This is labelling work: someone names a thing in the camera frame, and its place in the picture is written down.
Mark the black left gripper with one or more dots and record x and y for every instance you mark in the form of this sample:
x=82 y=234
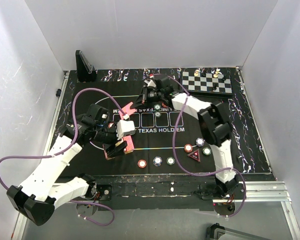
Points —
x=111 y=149

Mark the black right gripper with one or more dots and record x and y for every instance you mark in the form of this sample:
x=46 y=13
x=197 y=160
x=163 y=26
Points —
x=143 y=98

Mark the red backed playing card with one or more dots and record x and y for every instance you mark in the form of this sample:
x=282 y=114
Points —
x=128 y=110

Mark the red playing card deck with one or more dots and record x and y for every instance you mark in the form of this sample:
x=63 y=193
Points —
x=122 y=147

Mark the red poker chip stack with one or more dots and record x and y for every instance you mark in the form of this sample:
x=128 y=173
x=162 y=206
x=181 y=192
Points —
x=142 y=163

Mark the green poker chip stack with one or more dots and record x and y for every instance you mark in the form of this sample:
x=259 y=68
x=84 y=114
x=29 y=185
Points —
x=170 y=161

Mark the black triangular all-in marker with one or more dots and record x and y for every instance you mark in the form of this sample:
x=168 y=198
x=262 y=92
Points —
x=195 y=155

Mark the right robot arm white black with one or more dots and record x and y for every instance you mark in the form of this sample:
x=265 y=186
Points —
x=214 y=124

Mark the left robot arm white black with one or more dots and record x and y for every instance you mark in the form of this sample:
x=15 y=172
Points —
x=37 y=197

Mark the black texas holdem poker mat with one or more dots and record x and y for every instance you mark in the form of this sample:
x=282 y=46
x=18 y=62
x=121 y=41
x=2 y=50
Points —
x=154 y=137

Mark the black card shoe stand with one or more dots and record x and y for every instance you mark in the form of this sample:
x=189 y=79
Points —
x=86 y=72

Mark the black white chess board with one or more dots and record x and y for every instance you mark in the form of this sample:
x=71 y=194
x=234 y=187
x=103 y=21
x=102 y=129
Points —
x=203 y=86

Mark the white chess pawn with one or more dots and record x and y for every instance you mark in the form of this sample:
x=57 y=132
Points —
x=216 y=73

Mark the black case corner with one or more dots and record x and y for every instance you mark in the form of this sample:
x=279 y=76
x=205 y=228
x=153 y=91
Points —
x=219 y=232

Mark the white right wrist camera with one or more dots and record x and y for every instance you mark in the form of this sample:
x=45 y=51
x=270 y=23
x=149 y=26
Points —
x=149 y=81

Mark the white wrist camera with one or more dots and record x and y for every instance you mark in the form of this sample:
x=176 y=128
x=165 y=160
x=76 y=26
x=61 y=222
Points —
x=149 y=81
x=125 y=128

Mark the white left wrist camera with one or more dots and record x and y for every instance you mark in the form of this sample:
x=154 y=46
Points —
x=125 y=128

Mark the aluminium frame rail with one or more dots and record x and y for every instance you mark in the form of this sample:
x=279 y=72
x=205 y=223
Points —
x=266 y=212

